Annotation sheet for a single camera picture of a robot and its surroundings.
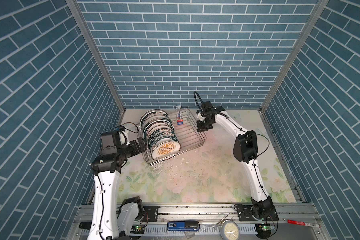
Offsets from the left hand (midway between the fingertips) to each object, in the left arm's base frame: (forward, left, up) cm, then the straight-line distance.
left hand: (139, 143), depth 73 cm
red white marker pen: (-33, -79, -21) cm, 88 cm away
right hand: (+21, -32, -16) cm, 41 cm away
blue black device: (-33, -22, -18) cm, 43 cm away
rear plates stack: (+17, -5, -4) cm, 18 cm away
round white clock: (-35, -43, -19) cm, 58 cm away
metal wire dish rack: (+23, -27, -23) cm, 42 cm away
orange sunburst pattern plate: (+3, -11, -10) cm, 15 cm away
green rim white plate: (+8, -9, -8) cm, 14 cm away
